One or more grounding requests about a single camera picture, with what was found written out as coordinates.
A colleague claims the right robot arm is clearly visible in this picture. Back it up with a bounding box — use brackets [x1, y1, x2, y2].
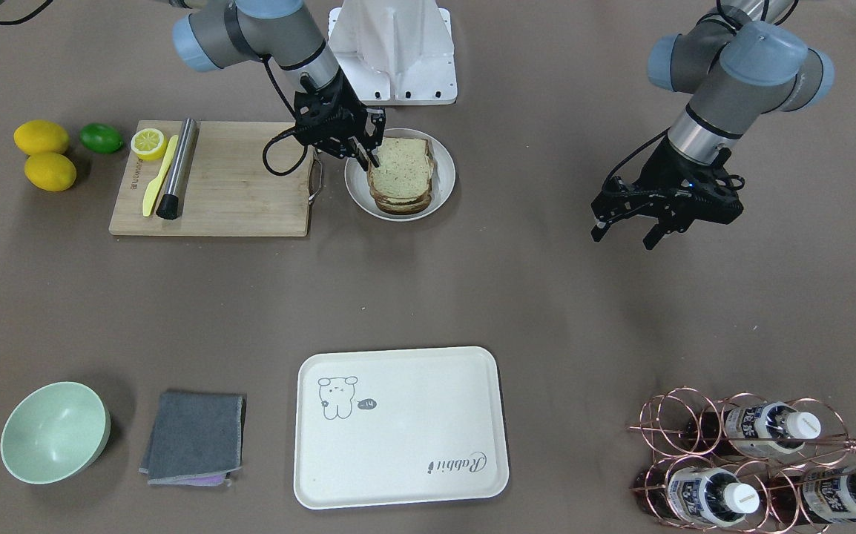
[171, 1, 385, 170]

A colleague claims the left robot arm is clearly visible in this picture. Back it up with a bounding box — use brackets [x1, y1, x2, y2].
[591, 1, 835, 250]

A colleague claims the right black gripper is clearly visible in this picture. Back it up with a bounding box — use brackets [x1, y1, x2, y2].
[294, 74, 385, 170]

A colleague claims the copper wire bottle rack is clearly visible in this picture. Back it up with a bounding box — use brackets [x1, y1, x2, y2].
[632, 386, 856, 533]

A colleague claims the yellow lemon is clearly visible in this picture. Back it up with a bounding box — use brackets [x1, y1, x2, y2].
[12, 119, 70, 156]
[24, 152, 76, 192]

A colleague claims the white round plate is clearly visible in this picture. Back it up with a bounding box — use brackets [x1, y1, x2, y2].
[344, 128, 456, 222]

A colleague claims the green lime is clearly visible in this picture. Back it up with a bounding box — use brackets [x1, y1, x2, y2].
[79, 122, 124, 154]

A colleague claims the lemon half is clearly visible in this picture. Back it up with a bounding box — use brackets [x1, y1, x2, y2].
[130, 128, 169, 161]

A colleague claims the steel rolling pin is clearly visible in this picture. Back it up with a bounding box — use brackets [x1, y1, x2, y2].
[154, 118, 200, 220]

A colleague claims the bread slice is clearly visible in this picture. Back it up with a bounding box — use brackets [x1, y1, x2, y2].
[369, 190, 432, 216]
[367, 136, 435, 197]

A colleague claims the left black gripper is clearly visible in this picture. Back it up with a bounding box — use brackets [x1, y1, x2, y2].
[590, 141, 744, 251]

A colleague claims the yellow plastic knife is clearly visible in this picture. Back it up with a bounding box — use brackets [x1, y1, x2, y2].
[141, 135, 180, 217]

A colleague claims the grey folded cloth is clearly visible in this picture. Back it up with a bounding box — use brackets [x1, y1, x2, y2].
[139, 389, 247, 487]

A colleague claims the tea bottle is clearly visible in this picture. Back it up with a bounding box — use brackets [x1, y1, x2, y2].
[629, 456, 760, 530]
[680, 402, 822, 460]
[769, 467, 856, 525]

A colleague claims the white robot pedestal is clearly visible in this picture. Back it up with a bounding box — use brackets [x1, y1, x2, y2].
[329, 1, 458, 106]

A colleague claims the mint green bowl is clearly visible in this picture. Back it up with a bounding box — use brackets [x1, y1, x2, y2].
[0, 381, 111, 484]

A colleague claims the cream rabbit tray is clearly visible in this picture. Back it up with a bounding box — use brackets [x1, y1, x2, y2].
[293, 347, 510, 510]

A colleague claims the wooden cutting board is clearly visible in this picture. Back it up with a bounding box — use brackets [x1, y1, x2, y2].
[109, 121, 320, 237]

